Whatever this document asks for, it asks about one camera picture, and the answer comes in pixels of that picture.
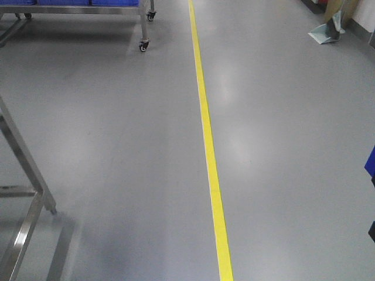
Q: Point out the stainless steel wheeled cart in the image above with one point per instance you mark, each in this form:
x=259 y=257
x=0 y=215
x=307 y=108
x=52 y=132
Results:
x=23 y=11

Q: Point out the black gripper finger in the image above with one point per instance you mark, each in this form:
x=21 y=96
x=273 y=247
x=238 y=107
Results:
x=371 y=231

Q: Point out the blue plastic block part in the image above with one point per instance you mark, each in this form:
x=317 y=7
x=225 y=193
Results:
x=369 y=165

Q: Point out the grey dustpan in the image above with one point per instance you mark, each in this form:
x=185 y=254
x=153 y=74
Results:
x=330 y=31

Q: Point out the steel frame rack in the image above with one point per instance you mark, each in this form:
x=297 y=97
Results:
x=38 y=191

